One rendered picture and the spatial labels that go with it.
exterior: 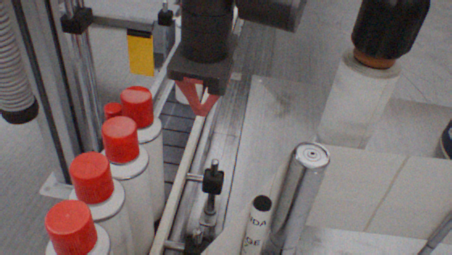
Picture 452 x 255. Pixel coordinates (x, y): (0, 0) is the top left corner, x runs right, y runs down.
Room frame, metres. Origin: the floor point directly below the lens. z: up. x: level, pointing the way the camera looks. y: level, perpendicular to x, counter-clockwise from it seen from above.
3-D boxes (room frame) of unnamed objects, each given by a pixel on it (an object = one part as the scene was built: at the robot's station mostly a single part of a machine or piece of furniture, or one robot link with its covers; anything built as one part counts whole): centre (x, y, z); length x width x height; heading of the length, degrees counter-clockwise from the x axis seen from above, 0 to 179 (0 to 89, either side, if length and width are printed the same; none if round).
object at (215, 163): (0.36, 0.01, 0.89); 0.03 x 0.03 x 0.12; 85
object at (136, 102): (0.31, 0.10, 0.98); 0.05 x 0.05 x 0.20
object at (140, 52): (0.38, 0.11, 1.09); 0.03 x 0.01 x 0.06; 85
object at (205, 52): (0.38, 0.03, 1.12); 0.10 x 0.07 x 0.07; 175
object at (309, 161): (0.27, -0.09, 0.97); 0.05 x 0.05 x 0.19
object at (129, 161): (0.26, 0.10, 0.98); 0.05 x 0.05 x 0.20
